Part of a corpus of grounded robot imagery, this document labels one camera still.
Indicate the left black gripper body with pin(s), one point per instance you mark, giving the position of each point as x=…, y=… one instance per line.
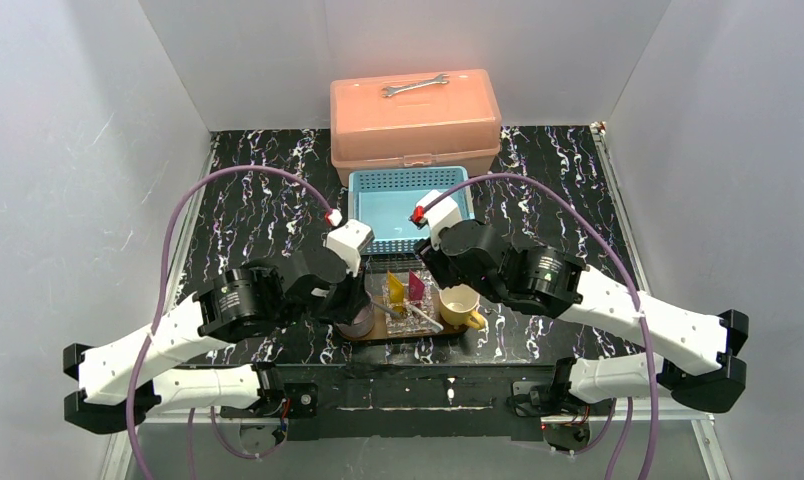
x=342, y=299

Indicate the purple ceramic mug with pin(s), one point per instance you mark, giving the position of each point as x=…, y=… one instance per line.
x=360, y=326

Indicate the silver open-end wrench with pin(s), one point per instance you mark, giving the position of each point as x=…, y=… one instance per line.
x=439, y=79

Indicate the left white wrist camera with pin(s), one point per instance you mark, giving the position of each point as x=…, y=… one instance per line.
x=348, y=240

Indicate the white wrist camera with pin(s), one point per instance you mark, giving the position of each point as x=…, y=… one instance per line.
x=443, y=215
x=348, y=240

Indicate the salmon plastic toolbox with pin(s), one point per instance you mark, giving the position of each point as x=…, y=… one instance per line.
x=457, y=124

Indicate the light blue plastic basket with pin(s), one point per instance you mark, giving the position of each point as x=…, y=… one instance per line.
x=384, y=200

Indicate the pink toothpaste tube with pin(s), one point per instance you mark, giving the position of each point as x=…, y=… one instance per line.
x=415, y=288

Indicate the white toothbrush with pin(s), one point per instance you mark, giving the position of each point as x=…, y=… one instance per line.
x=432, y=324

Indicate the yellow toothpaste tube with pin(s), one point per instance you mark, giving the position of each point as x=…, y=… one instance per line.
x=395, y=293

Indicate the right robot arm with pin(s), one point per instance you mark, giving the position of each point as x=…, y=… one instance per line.
x=691, y=356

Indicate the brown wooden oval tray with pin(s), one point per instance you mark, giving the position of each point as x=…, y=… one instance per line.
x=379, y=322

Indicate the grey toothbrush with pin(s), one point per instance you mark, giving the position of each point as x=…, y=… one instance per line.
x=387, y=310

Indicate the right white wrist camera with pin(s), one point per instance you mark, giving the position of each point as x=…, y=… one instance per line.
x=443, y=215

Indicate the clear textured glass cup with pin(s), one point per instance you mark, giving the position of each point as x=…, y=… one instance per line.
x=408, y=311

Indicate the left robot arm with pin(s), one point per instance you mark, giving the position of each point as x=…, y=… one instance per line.
x=143, y=373

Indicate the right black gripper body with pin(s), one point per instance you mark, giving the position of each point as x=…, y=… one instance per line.
x=435, y=258

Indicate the yellow ceramic mug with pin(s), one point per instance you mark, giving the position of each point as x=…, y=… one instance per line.
x=459, y=306

